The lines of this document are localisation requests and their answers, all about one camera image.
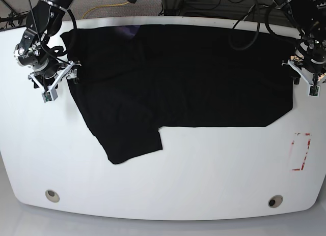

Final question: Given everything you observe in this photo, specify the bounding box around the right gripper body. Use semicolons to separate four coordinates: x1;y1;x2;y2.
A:
29;60;68;87

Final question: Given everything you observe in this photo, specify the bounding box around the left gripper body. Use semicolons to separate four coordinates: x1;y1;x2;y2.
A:
292;54;325;76

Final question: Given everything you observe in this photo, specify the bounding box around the black T-shirt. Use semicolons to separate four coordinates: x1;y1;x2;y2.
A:
61;25;294;164

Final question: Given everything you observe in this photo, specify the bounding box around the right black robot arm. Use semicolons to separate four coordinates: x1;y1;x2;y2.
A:
14;0;77;89

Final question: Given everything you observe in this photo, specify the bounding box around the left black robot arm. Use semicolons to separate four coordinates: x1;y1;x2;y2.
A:
265;0;325;86

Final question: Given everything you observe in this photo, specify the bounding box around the red tape rectangle marking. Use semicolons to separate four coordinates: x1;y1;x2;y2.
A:
289;133;312;171

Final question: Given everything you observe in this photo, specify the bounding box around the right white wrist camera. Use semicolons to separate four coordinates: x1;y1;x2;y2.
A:
28;61;82;103

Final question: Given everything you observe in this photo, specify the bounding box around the yellow cable on floor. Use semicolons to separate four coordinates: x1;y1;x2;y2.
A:
81;1;129;19

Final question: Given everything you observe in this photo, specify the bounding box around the left table cable grommet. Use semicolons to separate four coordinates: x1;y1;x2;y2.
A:
45;190;60;203

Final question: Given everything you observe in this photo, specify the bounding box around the table cable grommet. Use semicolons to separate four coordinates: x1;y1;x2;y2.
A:
268;195;283;208
45;190;60;203

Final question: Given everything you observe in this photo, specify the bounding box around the right table cable grommet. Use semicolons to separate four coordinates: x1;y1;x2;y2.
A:
268;195;283;208

